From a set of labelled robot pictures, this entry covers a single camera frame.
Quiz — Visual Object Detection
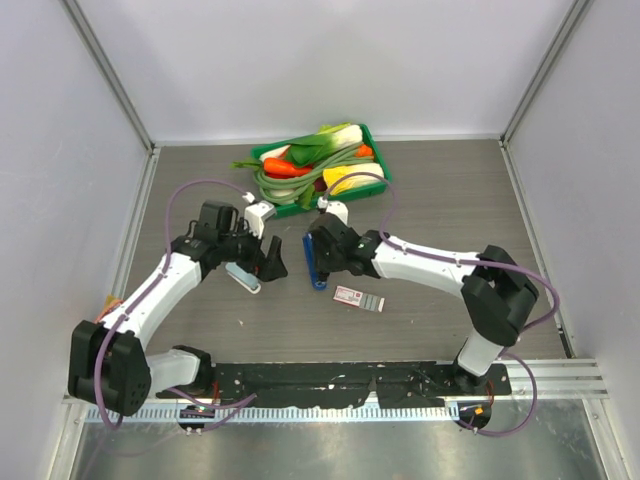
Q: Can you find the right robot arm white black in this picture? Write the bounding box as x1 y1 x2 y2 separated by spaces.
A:
309 213 539 395

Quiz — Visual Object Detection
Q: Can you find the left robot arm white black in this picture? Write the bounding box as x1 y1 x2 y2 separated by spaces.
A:
67 201 288 416

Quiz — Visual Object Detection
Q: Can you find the green bean bundle toy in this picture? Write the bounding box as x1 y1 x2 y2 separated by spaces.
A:
253 143 380 209

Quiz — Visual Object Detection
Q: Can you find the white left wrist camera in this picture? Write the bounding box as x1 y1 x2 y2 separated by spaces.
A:
242 192 276 239

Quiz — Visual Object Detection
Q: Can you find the staple box red white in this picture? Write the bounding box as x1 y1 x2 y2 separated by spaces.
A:
333 286 385 313

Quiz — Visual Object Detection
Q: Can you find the white bok choy toy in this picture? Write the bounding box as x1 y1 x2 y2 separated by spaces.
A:
318 123 363 151

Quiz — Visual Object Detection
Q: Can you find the green leafy vegetable toy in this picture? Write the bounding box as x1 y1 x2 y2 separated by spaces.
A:
230 126 339 170

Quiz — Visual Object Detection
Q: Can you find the yellow napa cabbage toy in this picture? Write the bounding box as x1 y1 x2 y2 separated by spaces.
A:
322 162 384 196

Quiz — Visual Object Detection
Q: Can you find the green plastic tray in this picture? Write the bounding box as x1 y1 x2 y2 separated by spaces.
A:
249 124 392 218

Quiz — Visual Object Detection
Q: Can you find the small orange carrot toy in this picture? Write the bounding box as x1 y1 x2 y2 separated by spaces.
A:
355 144 374 158

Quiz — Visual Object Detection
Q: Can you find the orange snack bag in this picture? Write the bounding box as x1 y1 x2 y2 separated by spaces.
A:
94 295 123 323

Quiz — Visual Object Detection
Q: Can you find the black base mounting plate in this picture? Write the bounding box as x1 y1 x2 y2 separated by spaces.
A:
180 361 512 409

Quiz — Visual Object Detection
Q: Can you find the light blue small stapler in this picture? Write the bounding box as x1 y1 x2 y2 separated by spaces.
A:
225 262 261 294

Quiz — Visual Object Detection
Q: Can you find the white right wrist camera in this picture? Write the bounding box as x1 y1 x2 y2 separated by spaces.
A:
316 197 349 225

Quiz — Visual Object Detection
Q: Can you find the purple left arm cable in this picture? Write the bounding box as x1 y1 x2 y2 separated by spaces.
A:
94 178 259 459

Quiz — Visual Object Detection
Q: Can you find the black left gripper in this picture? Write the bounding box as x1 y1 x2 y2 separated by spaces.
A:
219 218 288 282

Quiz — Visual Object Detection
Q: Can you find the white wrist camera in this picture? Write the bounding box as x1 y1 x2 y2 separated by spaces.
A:
242 192 276 239
316 197 349 225

